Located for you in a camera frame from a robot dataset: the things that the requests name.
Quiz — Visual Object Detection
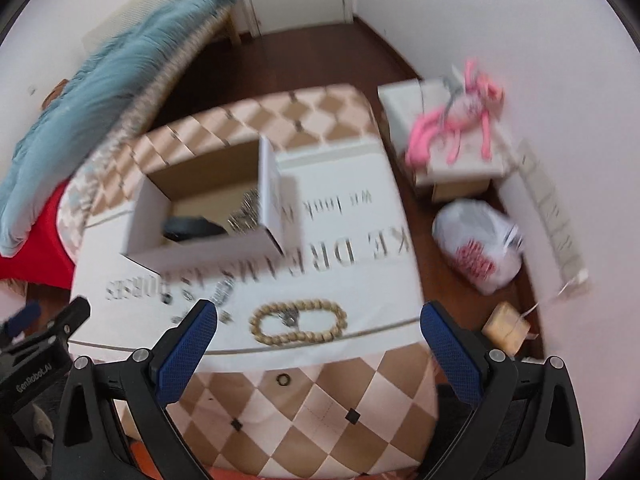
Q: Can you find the black smart band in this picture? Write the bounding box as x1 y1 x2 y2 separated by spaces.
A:
162 216 227 243

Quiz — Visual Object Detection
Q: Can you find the silver crystal necklace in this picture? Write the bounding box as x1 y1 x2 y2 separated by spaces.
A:
171 276 239 323

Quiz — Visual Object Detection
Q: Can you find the wooden bead bracelet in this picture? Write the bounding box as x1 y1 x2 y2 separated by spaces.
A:
247 298 350 347

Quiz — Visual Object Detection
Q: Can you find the silver chain bracelet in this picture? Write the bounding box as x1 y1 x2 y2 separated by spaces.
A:
226 188 262 233

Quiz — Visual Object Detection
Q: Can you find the red bed sheet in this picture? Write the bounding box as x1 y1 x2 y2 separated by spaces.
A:
0 181 75 289

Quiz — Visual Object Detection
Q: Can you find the small wooden box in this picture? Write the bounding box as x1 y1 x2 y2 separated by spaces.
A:
482 301 530 356

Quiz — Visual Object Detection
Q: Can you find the checkered mattress cover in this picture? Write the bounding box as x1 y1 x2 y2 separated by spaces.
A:
56 2 231 261

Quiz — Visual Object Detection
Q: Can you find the white plastic shopping bag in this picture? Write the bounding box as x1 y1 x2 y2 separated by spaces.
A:
432 198 523 296

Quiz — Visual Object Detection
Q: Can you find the diamond pattern printed tablecloth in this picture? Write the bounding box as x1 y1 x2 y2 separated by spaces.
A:
70 84 437 479

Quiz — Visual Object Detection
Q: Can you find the white cardboard box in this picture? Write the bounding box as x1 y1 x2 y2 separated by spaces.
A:
122 136 283 273

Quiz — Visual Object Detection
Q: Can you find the brown cardboard box under cloth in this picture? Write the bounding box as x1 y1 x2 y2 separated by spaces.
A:
411 174 491 203

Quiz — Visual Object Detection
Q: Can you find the teal quilt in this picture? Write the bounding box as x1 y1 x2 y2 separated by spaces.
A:
1 0 236 258

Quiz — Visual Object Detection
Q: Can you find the white folded cloth pile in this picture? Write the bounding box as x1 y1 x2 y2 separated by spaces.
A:
378 76 513 190

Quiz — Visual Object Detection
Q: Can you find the pink panther plush toy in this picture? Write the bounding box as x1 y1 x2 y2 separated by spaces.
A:
405 58 504 169

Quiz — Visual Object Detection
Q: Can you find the white charger with cable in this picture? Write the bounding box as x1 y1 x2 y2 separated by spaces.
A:
520 269 589 318

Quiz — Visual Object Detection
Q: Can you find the white wall socket strip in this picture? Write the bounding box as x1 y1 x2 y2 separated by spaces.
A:
516 140 588 286

